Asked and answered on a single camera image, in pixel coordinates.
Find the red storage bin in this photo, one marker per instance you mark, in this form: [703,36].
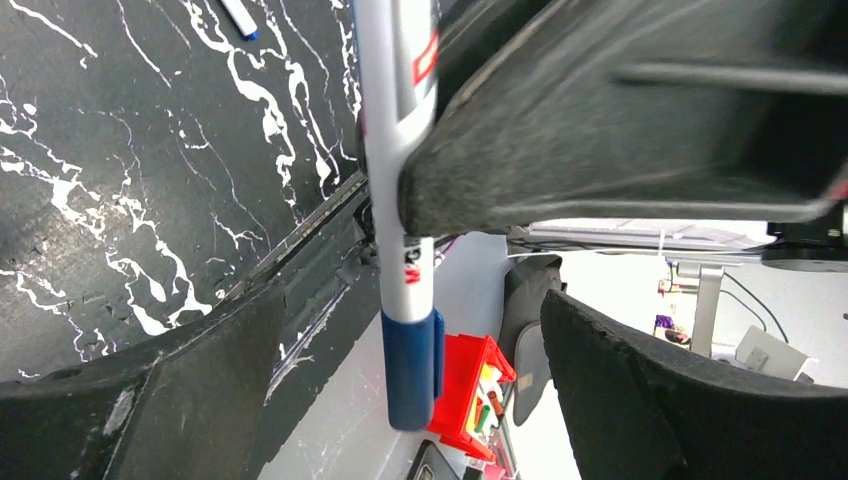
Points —
[474,367]

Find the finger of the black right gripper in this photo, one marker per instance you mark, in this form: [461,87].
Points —
[715,110]

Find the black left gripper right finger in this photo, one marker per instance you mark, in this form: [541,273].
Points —
[636,407]

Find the blue cap marker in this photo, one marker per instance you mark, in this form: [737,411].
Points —
[242,18]
[397,47]

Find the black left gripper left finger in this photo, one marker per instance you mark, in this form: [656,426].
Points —
[183,405]

